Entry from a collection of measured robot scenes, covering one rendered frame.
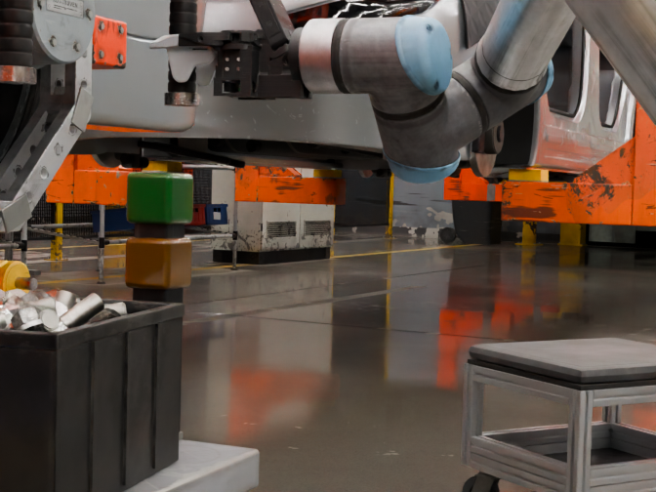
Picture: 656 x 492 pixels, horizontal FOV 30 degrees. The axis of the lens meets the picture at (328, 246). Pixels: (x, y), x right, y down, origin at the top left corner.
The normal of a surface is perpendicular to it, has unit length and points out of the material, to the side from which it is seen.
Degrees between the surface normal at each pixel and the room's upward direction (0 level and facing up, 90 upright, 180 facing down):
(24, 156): 90
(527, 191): 90
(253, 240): 90
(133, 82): 90
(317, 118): 108
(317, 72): 119
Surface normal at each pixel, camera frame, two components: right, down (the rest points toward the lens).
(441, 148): 0.55, 0.47
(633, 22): -0.61, 0.33
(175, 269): 0.92, 0.04
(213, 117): -0.34, 0.38
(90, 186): -0.39, 0.04
